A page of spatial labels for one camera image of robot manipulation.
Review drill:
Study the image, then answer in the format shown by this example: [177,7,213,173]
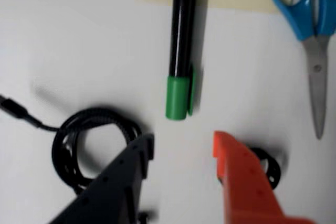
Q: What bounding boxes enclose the black plastic ring part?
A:
[244,146,284,191]

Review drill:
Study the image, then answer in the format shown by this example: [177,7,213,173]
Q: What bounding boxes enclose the green capped black marker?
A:
[164,0,200,122]

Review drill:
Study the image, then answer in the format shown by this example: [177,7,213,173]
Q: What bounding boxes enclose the blue handled scissors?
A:
[271,0,336,140]

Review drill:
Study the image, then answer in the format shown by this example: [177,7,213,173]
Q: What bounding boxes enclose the coiled black USB cable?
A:
[0,94,144,196]

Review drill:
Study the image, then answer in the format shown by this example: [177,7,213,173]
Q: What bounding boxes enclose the dark slate gripper finger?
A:
[48,133,155,224]

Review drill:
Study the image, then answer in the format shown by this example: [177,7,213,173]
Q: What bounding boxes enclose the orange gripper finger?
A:
[212,130,316,224]

